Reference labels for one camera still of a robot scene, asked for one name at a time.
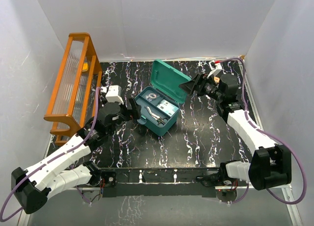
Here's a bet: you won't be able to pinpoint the green medicine box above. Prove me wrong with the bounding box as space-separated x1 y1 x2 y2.
135 60 190 136

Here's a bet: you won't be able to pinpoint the small scissors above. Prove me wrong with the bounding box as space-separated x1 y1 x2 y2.
145 106 169 127

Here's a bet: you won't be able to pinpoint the orange wooden rack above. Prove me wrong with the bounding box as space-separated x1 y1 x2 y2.
44 32 102 146

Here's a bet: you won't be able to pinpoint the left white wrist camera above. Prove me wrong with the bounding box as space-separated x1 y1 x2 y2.
101 85 124 104

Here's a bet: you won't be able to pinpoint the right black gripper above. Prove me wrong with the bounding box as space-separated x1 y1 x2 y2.
179 73 223 102

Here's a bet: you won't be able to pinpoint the dark blue divided tray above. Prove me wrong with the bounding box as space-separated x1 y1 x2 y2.
135 86 180 136

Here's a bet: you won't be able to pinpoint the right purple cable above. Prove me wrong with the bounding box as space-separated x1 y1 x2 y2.
215 57 307 206

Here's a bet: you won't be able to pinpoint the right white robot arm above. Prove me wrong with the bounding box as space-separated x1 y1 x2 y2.
179 73 292 190

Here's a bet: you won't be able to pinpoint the yellow item on rack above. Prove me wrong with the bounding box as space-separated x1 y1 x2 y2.
82 62 89 72

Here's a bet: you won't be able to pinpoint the black front mounting rail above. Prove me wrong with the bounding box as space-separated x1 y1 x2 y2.
98 167 248 199

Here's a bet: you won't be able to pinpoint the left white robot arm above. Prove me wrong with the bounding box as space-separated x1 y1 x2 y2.
11 98 141 214

